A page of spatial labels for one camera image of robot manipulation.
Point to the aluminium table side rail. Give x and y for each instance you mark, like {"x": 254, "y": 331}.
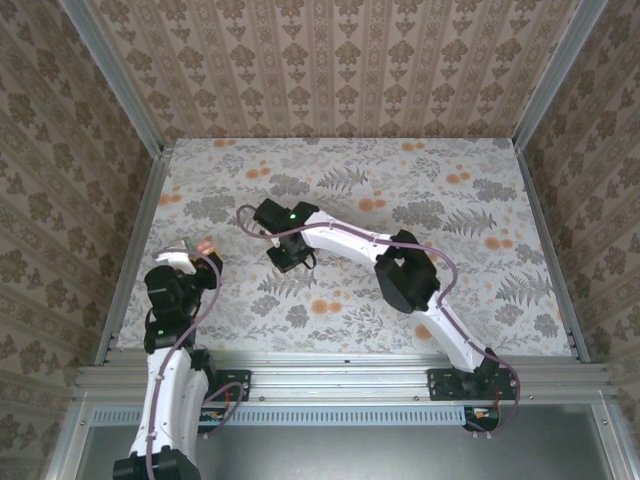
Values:
{"x": 550, "y": 250}
{"x": 132, "y": 250}

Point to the round earbud charging case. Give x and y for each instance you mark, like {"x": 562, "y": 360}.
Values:
{"x": 205, "y": 246}

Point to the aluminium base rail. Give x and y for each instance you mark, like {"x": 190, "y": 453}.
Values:
{"x": 340, "y": 380}

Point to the aluminium frame post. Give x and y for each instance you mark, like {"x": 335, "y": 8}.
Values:
{"x": 556, "y": 75}
{"x": 116, "y": 75}

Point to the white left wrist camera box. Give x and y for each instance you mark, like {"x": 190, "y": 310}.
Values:
{"x": 172, "y": 258}

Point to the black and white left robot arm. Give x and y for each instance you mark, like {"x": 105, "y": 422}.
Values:
{"x": 175, "y": 400}

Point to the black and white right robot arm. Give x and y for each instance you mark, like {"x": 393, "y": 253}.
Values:
{"x": 345, "y": 240}

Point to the grey metal panel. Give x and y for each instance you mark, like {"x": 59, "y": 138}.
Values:
{"x": 340, "y": 455}

